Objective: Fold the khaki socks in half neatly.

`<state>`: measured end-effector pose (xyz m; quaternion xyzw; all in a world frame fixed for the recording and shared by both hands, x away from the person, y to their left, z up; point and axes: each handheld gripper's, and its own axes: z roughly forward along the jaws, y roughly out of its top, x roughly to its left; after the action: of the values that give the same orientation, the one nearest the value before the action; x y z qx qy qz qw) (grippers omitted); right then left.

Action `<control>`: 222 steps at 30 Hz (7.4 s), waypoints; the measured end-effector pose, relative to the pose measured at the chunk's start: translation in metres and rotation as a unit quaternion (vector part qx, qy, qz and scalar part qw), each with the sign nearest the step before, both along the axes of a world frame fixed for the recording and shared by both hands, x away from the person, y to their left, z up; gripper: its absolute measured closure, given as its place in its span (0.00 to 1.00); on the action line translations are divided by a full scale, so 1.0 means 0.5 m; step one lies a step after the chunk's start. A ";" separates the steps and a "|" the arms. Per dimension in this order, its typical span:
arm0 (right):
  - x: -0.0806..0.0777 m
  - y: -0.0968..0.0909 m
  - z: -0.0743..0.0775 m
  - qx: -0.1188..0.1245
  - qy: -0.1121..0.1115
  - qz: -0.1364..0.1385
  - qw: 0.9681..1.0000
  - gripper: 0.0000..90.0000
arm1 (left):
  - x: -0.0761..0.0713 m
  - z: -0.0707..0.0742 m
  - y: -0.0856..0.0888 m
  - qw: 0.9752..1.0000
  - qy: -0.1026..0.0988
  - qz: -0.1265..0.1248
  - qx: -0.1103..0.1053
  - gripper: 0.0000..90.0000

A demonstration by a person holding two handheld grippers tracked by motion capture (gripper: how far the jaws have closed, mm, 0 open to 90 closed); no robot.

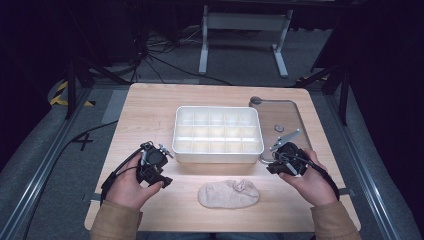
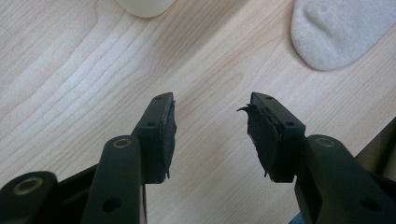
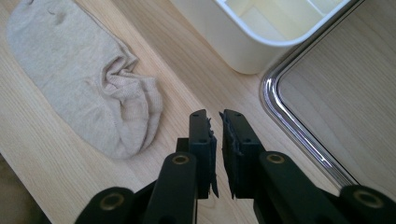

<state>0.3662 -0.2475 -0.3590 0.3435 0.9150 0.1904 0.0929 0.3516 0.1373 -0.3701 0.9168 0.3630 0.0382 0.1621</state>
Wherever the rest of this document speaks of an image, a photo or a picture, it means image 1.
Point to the black tripod stand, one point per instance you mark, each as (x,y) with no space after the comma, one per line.
(343,90)
(71,86)

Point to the aluminium rail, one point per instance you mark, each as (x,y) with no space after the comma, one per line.
(40,173)
(363,173)

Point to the white metal stand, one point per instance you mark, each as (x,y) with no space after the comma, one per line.
(245,21)

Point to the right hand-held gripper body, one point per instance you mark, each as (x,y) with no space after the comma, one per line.
(291,160)

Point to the white compartment storage box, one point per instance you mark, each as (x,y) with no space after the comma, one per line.
(216,133)

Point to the beige sock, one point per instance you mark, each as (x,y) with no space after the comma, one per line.
(223,196)

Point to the person's right hand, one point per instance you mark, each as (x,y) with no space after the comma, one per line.
(313,186)

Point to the metal tray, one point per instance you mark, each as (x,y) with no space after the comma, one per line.
(283,113)

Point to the person's left hand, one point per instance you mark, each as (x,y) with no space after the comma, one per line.
(128,190)

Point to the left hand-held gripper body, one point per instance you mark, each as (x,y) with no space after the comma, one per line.
(153,161)

